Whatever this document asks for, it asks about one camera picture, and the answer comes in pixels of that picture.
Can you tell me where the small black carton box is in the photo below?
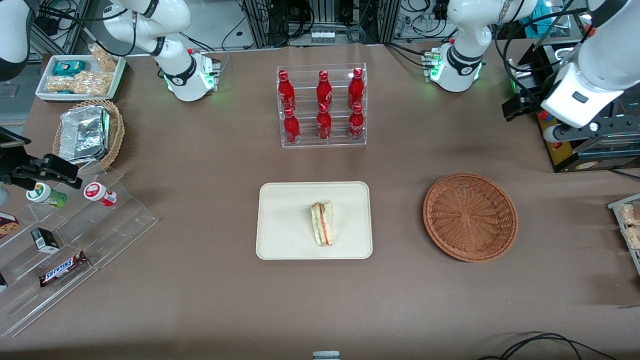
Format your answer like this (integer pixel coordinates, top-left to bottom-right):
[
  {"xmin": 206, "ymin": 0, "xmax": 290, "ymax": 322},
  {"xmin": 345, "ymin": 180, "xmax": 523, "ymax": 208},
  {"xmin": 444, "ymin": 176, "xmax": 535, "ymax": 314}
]
[{"xmin": 31, "ymin": 227, "xmax": 61, "ymax": 254}]

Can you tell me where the white rectangular snack bin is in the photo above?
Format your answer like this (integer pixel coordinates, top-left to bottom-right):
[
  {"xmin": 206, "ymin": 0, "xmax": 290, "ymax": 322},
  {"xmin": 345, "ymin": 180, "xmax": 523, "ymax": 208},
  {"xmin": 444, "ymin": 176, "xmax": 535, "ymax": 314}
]
[{"xmin": 35, "ymin": 54, "xmax": 127, "ymax": 102}]

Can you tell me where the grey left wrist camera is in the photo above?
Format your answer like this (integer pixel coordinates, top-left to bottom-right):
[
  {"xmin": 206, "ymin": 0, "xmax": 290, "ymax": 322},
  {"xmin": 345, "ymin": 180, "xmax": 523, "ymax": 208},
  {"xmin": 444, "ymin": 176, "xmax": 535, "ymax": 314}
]
[{"xmin": 543, "ymin": 124, "xmax": 568, "ymax": 144}]

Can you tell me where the cream rectangular tray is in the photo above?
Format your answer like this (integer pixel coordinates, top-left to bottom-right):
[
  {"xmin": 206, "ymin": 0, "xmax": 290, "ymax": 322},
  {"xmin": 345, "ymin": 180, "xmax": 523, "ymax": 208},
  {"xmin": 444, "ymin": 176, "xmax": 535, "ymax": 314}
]
[{"xmin": 255, "ymin": 181, "xmax": 374, "ymax": 261}]

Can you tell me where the chocolate cookie box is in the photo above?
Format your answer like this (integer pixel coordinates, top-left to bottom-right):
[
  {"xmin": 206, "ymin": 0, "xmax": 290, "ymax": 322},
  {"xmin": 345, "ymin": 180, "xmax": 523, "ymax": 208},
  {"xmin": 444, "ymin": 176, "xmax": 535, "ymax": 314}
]
[{"xmin": 0, "ymin": 212, "xmax": 21, "ymax": 240}]

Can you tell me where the red lidded snack tube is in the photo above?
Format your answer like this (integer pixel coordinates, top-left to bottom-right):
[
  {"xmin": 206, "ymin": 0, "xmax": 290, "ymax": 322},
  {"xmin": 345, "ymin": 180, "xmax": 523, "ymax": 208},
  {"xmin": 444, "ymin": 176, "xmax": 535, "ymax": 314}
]
[{"xmin": 83, "ymin": 182, "xmax": 118, "ymax": 207}]

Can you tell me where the clear acrylic bottle rack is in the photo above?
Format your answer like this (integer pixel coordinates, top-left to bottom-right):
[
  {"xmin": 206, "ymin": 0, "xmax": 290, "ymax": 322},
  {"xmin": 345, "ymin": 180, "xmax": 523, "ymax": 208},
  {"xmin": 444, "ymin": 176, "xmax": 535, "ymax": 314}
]
[{"xmin": 276, "ymin": 62, "xmax": 368, "ymax": 148}]

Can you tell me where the green lidded snack tube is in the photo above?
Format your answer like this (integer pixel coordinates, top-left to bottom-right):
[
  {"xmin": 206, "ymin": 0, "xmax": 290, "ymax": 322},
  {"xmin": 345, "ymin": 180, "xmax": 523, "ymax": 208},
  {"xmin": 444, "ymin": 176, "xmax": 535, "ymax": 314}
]
[{"xmin": 26, "ymin": 182, "xmax": 68, "ymax": 209}]

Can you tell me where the teal snack packet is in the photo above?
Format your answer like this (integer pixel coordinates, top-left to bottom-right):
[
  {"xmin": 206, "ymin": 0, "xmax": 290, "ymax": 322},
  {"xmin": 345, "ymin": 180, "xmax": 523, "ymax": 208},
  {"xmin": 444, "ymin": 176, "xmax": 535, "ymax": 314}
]
[{"xmin": 52, "ymin": 60, "xmax": 87, "ymax": 77}]

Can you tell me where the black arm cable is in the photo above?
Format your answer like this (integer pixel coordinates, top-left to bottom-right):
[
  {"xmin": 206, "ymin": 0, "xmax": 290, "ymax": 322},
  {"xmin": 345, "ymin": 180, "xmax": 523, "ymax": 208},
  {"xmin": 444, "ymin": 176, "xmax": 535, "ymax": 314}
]
[{"xmin": 494, "ymin": 10, "xmax": 591, "ymax": 97}]

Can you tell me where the small light wicker basket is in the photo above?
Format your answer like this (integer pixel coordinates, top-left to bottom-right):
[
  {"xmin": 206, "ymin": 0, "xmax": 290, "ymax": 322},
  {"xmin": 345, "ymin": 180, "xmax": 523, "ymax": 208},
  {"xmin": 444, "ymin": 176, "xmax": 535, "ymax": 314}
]
[{"xmin": 52, "ymin": 99, "xmax": 126, "ymax": 173}]

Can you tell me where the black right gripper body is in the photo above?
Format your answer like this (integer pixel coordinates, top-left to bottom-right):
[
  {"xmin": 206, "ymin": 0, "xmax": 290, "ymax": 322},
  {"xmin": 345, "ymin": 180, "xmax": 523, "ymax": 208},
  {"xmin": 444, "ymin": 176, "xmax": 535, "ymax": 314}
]
[{"xmin": 0, "ymin": 149, "xmax": 23, "ymax": 190}]

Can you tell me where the clear acrylic stepped stand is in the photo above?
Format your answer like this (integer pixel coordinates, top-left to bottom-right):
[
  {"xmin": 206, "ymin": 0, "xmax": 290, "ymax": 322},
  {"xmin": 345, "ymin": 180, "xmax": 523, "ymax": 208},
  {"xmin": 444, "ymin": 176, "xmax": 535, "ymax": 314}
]
[{"xmin": 0, "ymin": 167, "xmax": 158, "ymax": 338}]

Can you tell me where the red cola bottle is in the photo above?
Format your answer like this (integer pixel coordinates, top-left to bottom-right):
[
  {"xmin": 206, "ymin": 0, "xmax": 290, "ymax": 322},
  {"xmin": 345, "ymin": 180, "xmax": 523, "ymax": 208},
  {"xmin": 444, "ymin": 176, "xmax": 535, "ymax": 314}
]
[
  {"xmin": 283, "ymin": 107, "xmax": 301, "ymax": 145},
  {"xmin": 277, "ymin": 70, "xmax": 297, "ymax": 113},
  {"xmin": 316, "ymin": 102, "xmax": 332, "ymax": 141},
  {"xmin": 316, "ymin": 70, "xmax": 333, "ymax": 112},
  {"xmin": 347, "ymin": 67, "xmax": 365, "ymax": 111},
  {"xmin": 348, "ymin": 102, "xmax": 365, "ymax": 141}
]

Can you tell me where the black floor cable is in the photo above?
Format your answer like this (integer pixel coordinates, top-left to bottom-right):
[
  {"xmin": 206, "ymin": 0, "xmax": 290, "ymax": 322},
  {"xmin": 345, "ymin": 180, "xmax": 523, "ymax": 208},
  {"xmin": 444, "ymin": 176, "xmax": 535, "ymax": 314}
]
[{"xmin": 477, "ymin": 332, "xmax": 618, "ymax": 360}]

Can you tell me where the Snickers chocolate bar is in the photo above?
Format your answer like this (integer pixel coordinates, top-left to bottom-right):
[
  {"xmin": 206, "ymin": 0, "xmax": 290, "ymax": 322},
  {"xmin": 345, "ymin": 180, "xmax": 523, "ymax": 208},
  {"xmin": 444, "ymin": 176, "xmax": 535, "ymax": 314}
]
[{"xmin": 39, "ymin": 251, "xmax": 90, "ymax": 288}]

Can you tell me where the clear bag of nut snacks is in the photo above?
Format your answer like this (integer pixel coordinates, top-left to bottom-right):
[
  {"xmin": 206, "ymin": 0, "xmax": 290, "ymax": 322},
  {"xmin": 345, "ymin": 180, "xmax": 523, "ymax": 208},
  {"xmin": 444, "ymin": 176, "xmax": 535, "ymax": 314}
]
[
  {"xmin": 89, "ymin": 44, "xmax": 118, "ymax": 72},
  {"xmin": 47, "ymin": 71, "xmax": 112, "ymax": 96}
]

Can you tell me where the triangle sandwich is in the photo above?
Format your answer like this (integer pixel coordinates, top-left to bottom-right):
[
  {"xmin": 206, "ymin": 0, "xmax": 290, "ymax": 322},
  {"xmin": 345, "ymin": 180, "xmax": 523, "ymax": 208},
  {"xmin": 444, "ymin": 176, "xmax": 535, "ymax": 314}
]
[{"xmin": 310, "ymin": 199, "xmax": 335, "ymax": 247}]

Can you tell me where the round brown wicker basket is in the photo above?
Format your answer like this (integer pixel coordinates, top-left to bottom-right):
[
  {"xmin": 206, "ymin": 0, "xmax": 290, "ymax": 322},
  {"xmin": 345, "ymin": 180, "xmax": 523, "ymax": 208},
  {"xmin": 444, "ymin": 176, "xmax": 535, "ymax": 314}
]
[{"xmin": 423, "ymin": 172, "xmax": 519, "ymax": 263}]

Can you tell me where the silver foil packet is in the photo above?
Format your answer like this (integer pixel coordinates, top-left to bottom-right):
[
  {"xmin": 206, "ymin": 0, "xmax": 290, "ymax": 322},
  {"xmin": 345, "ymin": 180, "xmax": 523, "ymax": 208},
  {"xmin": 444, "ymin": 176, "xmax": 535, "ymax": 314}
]
[{"xmin": 59, "ymin": 105, "xmax": 111, "ymax": 165}]

